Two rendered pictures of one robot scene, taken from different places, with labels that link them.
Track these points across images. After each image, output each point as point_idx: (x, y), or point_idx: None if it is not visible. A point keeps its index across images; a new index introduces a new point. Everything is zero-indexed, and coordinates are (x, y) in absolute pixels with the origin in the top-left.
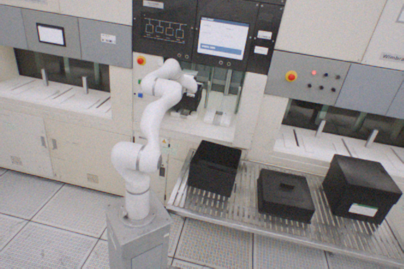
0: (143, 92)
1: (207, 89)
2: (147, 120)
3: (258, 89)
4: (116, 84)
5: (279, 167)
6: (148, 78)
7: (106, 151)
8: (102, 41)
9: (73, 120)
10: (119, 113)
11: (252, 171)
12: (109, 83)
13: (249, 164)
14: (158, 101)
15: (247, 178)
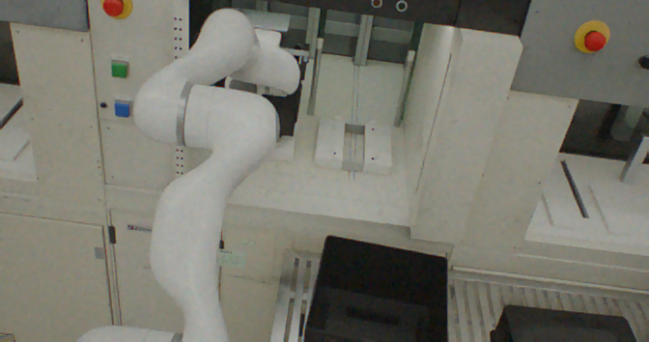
0: (147, 137)
1: (317, 61)
2: (176, 247)
3: (495, 80)
4: (41, 81)
5: (540, 284)
6: (158, 93)
7: (32, 269)
8: None
9: None
10: (61, 163)
11: (473, 306)
12: (13, 57)
13: (459, 283)
14: (204, 173)
15: (465, 331)
